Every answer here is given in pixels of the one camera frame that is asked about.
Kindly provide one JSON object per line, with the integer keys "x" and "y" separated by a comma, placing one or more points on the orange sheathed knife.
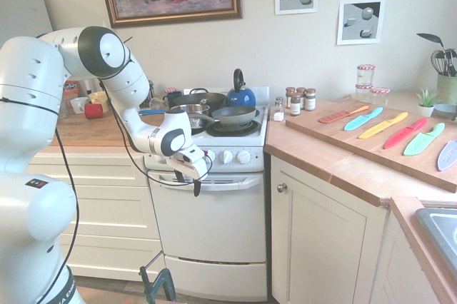
{"x": 335, "y": 117}

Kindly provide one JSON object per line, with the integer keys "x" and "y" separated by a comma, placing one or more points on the glass jar checkered lid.
{"x": 363, "y": 94}
{"x": 366, "y": 75}
{"x": 380, "y": 96}

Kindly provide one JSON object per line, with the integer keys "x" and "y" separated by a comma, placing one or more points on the red mug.
{"x": 94, "y": 111}

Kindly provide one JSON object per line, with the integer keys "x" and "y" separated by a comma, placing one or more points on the green sheathed knife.
{"x": 421, "y": 142}

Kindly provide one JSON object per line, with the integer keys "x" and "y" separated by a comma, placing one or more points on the metal cabinet knob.
{"x": 282, "y": 188}

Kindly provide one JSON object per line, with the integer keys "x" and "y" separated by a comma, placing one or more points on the light blue bowl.
{"x": 446, "y": 110}

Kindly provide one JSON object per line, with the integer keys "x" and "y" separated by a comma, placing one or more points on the white stove knob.
{"x": 243, "y": 157}
{"x": 211, "y": 155}
{"x": 225, "y": 157}

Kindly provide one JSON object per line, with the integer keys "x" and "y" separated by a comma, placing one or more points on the white oven storage drawer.
{"x": 214, "y": 279}

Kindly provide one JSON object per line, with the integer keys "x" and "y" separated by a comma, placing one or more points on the blue kettle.
{"x": 241, "y": 98}

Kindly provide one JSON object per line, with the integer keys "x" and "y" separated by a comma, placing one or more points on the orange carton box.
{"x": 71, "y": 91}

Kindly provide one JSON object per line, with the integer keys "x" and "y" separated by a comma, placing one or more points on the navy blue mug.
{"x": 173, "y": 98}

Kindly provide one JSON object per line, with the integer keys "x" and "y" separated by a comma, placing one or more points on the stainless steel sink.
{"x": 441, "y": 229}

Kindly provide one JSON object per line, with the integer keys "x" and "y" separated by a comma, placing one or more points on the grey refrigerator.
{"x": 21, "y": 11}

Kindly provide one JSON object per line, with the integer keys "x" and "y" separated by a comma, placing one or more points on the brown spice jar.
{"x": 295, "y": 105}
{"x": 290, "y": 95}
{"x": 310, "y": 100}
{"x": 301, "y": 91}

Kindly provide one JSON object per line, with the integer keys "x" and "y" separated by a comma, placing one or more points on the lavender sheathed knife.
{"x": 448, "y": 157}

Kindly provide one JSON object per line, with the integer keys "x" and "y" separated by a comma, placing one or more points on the cream drawer cabinet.
{"x": 114, "y": 204}

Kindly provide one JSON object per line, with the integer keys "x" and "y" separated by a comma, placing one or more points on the stainless steel pot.
{"x": 189, "y": 109}

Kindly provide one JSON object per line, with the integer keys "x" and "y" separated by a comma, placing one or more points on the white oven door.
{"x": 214, "y": 218}

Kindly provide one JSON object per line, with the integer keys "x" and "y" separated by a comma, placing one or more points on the yellow mug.
{"x": 98, "y": 98}

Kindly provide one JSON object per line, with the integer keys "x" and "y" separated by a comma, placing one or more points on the green utensil holder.
{"x": 448, "y": 90}

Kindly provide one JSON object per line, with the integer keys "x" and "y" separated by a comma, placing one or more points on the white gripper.
{"x": 194, "y": 165}

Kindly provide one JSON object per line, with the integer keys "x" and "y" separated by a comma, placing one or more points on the black coil burner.
{"x": 246, "y": 128}

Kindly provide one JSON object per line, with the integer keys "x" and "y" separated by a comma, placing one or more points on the blue sheathed knife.
{"x": 360, "y": 121}

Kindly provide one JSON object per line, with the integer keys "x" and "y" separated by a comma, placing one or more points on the yellow sheathed knife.
{"x": 382, "y": 126}

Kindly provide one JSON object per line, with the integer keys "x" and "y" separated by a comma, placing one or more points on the red sheathed knife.
{"x": 401, "y": 136}

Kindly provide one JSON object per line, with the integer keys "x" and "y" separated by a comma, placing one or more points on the white kitchen stove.
{"x": 258, "y": 147}

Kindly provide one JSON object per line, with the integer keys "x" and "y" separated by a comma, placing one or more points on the jar with checkered lid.
{"x": 171, "y": 90}

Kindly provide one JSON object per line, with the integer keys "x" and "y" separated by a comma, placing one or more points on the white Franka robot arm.
{"x": 35, "y": 104}

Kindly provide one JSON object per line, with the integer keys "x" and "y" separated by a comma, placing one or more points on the large wooden cutting board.
{"x": 357, "y": 147}

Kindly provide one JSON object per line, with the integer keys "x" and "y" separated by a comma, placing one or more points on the clear glass pitcher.
{"x": 63, "y": 109}

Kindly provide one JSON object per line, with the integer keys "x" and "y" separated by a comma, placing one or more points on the white cup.
{"x": 79, "y": 104}

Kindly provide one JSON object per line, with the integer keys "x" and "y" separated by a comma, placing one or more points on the cream sink cabinet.
{"x": 403, "y": 264}

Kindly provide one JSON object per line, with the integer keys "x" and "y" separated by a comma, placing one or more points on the glass salt shaker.
{"x": 278, "y": 111}

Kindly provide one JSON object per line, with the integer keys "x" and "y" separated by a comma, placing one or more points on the metal whisk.
{"x": 438, "y": 63}

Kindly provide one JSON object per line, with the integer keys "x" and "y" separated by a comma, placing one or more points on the cream cabinet with knob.
{"x": 321, "y": 239}

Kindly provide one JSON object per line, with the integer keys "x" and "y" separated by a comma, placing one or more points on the small plant white pot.
{"x": 426, "y": 106}

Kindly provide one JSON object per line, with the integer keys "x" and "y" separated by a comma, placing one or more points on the grey frying pan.
{"x": 235, "y": 115}

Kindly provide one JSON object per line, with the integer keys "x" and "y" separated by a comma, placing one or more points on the dark wok pan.
{"x": 214, "y": 98}

